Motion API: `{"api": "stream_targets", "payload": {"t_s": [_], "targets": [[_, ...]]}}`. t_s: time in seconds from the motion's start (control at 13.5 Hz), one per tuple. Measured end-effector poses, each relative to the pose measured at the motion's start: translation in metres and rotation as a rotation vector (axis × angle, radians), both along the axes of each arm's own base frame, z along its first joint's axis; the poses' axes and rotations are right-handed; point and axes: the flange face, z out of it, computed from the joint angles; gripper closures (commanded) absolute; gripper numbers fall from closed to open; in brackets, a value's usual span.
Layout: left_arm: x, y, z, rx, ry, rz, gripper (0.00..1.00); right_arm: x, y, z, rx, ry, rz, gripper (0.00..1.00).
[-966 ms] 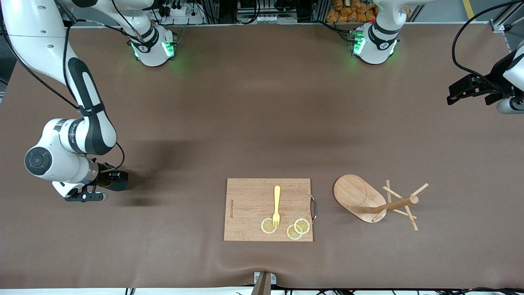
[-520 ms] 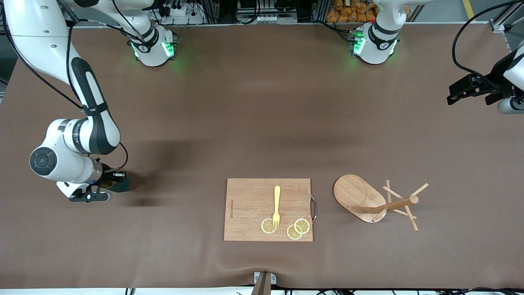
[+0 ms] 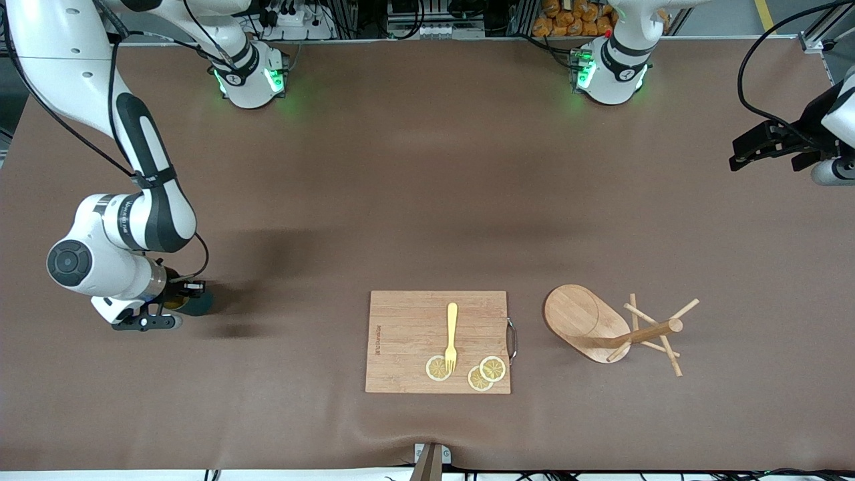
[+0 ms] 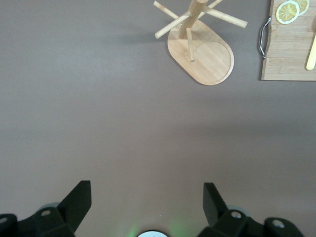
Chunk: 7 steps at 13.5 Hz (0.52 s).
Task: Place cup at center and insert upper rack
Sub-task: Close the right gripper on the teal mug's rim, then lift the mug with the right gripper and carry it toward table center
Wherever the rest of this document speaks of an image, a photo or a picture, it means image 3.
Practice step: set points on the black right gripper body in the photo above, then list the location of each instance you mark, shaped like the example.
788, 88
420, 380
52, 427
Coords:
175, 291

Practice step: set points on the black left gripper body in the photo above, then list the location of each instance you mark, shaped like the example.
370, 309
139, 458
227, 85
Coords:
803, 131

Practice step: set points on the dark teal mug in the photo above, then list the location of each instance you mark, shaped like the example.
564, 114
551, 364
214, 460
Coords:
200, 304

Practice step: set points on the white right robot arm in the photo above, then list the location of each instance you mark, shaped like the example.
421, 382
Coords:
67, 67

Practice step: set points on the wooden mug tree rack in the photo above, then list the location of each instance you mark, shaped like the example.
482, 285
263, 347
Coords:
574, 317

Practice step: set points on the bag of orange snacks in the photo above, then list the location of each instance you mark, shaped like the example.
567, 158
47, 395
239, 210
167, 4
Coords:
574, 20

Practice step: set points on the wooden cutting board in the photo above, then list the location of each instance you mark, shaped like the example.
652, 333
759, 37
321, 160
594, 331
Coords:
407, 334

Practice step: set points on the lemon slice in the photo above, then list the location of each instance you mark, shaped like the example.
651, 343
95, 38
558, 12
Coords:
477, 381
435, 369
494, 368

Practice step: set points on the yellow fork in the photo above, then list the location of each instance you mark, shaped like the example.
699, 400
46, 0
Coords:
452, 321

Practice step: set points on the white power strip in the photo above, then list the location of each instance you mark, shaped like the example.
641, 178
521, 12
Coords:
290, 18

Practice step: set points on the white connector strip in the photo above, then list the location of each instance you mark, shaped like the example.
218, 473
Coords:
451, 31

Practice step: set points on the aluminium frame profile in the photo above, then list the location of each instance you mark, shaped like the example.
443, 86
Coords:
818, 37

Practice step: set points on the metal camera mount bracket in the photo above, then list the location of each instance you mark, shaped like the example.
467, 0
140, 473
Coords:
431, 464

